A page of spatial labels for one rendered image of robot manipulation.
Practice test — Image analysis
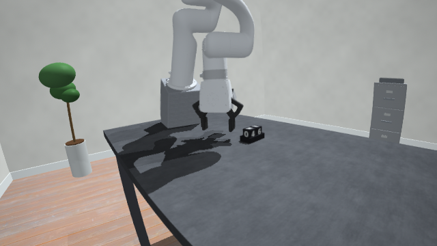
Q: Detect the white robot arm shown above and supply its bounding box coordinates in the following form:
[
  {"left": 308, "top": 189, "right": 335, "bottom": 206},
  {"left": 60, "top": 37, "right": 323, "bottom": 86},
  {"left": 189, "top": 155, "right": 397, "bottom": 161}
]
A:
[{"left": 167, "top": 0, "right": 255, "bottom": 90}]

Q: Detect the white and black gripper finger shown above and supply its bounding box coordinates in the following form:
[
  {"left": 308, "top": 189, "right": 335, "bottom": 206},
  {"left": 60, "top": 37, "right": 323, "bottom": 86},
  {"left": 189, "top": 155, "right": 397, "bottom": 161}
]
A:
[
  {"left": 193, "top": 100, "right": 208, "bottom": 131},
  {"left": 227, "top": 98, "right": 244, "bottom": 132}
]

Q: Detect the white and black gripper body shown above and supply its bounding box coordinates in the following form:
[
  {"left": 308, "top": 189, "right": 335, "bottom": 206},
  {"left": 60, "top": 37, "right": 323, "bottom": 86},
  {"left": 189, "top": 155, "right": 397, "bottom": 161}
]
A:
[{"left": 199, "top": 79, "right": 234, "bottom": 113}]

